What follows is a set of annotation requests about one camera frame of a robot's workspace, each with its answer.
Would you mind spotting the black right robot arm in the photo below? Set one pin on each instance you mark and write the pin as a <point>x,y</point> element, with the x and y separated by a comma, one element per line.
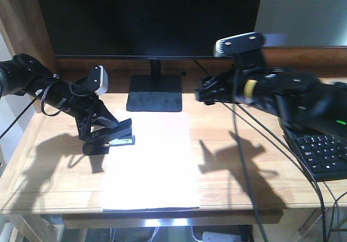
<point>299,99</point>

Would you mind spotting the black computer monitor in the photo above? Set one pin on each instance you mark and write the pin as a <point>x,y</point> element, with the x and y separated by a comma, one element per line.
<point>152,30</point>

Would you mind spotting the black keyboard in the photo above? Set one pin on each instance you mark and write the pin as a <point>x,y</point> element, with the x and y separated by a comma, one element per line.
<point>324,155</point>

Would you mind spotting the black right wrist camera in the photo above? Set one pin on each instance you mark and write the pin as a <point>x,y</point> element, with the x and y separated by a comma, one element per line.
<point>244,48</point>

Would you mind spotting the white power strip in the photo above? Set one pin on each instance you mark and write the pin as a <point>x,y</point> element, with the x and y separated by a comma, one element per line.
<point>220,237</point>

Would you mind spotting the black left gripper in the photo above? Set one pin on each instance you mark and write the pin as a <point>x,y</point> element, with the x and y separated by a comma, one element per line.
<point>88,110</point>

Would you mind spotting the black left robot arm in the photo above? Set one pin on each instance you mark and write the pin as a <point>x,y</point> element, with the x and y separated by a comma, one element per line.
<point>23,74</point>

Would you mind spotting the white paper sheet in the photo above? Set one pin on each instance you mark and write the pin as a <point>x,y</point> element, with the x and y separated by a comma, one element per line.
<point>158,171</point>

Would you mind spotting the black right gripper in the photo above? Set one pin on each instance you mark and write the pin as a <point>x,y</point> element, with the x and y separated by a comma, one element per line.
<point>228,87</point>

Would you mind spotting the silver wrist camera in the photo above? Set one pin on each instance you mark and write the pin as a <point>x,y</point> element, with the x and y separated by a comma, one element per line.
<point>97,81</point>

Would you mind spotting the black orange stapler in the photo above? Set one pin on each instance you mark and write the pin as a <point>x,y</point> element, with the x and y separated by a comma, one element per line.
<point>100,141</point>

